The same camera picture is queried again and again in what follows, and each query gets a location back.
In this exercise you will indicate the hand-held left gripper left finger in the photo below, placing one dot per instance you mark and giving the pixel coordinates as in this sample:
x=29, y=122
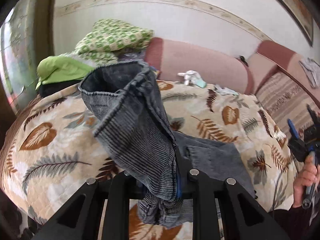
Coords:
x=120, y=187

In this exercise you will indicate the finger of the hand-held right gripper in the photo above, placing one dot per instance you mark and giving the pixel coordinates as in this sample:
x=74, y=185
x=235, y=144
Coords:
x=312, y=115
x=292, y=128

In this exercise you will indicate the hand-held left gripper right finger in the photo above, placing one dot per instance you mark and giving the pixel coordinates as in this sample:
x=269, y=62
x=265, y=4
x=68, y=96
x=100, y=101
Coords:
x=178, y=190

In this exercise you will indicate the grey denim pants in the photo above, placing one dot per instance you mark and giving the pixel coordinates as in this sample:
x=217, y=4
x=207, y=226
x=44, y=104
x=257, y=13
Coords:
x=140, y=130

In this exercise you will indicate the person's right forearm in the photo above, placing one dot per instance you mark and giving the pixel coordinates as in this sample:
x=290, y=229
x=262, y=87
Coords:
x=297, y=222

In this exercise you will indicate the person's right hand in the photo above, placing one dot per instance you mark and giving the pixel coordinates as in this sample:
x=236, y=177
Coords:
x=303, y=177

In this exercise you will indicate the striped beige pillow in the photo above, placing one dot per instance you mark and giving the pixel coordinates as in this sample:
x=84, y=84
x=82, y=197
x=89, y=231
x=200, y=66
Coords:
x=282, y=97

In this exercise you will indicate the grey cloth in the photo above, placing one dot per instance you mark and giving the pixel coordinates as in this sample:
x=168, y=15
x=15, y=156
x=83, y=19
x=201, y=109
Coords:
x=311, y=70

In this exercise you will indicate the pink sofa side cushion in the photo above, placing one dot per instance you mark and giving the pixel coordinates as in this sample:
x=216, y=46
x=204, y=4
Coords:
x=265, y=62

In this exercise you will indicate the leaf print blanket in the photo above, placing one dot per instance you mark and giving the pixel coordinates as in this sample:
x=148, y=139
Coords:
x=62, y=140

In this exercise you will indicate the small black clip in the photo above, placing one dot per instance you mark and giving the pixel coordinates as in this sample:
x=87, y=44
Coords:
x=242, y=60

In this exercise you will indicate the white glove with teal cuff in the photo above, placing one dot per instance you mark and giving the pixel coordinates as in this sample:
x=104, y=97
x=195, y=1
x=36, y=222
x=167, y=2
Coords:
x=191, y=77

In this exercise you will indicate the long pink sofa backrest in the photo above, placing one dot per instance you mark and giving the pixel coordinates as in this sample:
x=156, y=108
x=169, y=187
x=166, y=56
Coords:
x=200, y=60

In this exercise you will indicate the purple plastic bag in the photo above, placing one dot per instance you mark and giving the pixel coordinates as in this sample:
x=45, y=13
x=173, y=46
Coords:
x=132, y=55

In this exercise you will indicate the green checkered quilt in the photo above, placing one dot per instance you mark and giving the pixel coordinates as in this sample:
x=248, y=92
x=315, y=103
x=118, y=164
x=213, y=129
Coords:
x=112, y=37

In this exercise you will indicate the wooden door with leaded glass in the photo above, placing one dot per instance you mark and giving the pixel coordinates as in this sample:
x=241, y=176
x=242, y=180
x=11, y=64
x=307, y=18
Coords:
x=17, y=42

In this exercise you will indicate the framed wall picture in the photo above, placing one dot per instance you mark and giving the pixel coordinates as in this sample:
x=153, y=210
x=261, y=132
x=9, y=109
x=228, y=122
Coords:
x=295, y=7

